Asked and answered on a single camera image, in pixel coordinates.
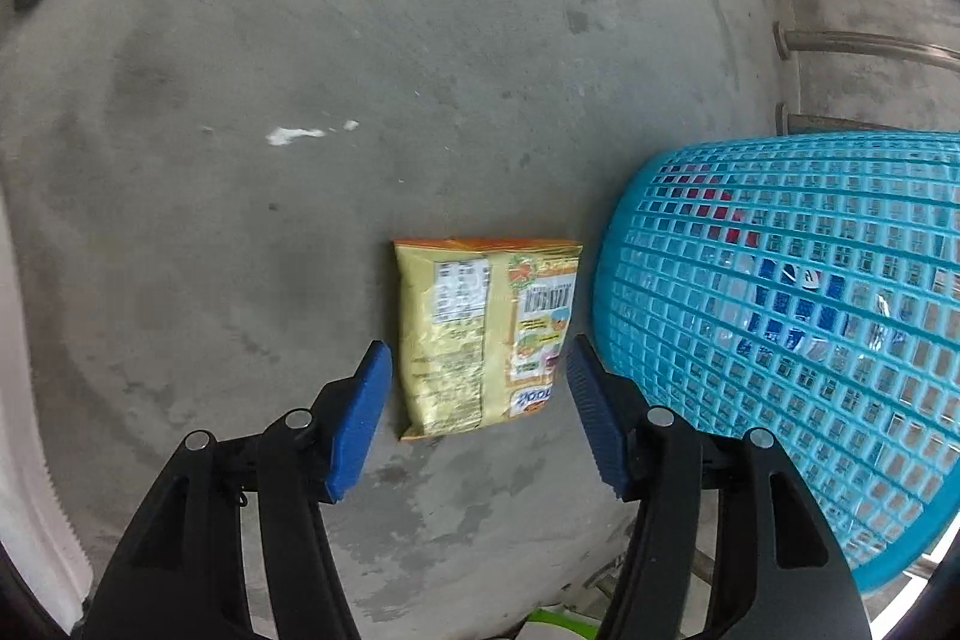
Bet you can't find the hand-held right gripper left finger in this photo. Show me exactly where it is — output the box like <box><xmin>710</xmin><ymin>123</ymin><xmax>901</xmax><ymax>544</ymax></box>
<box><xmin>79</xmin><ymin>340</ymin><xmax>393</xmax><ymax>640</ymax></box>

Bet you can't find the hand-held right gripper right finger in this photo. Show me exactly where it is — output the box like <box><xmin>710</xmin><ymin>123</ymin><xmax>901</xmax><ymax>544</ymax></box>
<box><xmin>566</xmin><ymin>332</ymin><xmax>875</xmax><ymax>640</ymax></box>

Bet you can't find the blue plastic mesh basket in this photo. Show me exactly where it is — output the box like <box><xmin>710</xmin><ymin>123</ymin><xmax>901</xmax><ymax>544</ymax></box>
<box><xmin>592</xmin><ymin>131</ymin><xmax>960</xmax><ymax>594</ymax></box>

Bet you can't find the yellow orange snack packet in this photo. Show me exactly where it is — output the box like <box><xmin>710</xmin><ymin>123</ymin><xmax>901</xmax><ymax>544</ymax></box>
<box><xmin>394</xmin><ymin>239</ymin><xmax>584</xmax><ymax>442</ymax></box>

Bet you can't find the green white slipper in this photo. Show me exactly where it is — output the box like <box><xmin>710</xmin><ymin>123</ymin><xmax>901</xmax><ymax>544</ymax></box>
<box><xmin>517</xmin><ymin>602</ymin><xmax>605</xmax><ymax>640</ymax></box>

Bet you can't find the red wrapper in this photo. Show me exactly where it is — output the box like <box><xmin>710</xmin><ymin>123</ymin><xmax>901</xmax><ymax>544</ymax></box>
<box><xmin>667</xmin><ymin>171</ymin><xmax>758</xmax><ymax>244</ymax></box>

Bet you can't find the clear bottle with blue label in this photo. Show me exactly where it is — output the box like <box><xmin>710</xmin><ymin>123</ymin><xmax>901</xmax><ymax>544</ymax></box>
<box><xmin>712</xmin><ymin>250</ymin><xmax>923</xmax><ymax>378</ymax></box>

